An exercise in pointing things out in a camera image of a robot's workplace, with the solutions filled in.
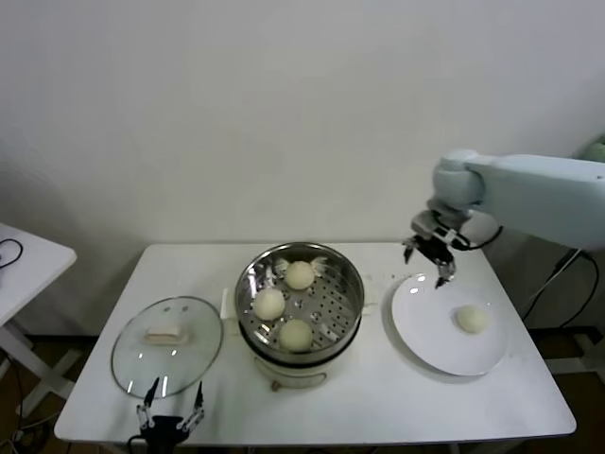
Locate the white round plate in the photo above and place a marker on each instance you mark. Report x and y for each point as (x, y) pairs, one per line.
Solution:
(425, 331)

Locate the pale green container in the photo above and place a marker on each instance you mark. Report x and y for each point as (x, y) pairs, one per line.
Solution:
(598, 149)

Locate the white folding side table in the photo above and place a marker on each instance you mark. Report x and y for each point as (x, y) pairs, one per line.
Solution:
(38, 265)

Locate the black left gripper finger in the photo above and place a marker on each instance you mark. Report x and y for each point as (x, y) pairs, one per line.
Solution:
(151, 393)
(199, 398)

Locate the cream electric cooker base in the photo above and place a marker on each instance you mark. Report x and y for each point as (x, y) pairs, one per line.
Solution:
(293, 376)

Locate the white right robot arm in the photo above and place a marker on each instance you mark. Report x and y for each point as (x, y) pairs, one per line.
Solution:
(543, 189)

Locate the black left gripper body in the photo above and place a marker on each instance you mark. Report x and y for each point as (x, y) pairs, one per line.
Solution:
(165, 428)

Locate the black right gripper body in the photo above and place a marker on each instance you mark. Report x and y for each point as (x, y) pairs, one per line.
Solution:
(435, 248)

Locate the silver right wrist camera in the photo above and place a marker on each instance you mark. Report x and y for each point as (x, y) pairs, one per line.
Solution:
(427, 224)

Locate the white steamed baozi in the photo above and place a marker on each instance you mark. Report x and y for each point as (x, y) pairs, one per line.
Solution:
(299, 275)
(471, 319)
(269, 304)
(295, 335)

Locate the perforated steel steamer basket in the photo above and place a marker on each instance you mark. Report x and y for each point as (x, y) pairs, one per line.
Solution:
(335, 312)

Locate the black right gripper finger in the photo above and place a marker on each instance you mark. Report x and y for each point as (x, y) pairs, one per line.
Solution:
(410, 246)
(446, 272)

